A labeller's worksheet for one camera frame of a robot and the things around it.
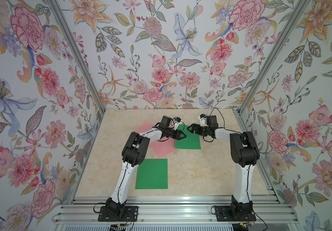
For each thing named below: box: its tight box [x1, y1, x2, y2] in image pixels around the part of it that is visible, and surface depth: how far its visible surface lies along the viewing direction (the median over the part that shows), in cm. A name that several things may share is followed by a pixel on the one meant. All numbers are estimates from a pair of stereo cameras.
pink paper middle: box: [148, 137, 179, 159], surface depth 100 cm
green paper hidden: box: [174, 123, 202, 150], surface depth 103 cm
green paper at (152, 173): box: [135, 158, 168, 190], surface depth 88 cm
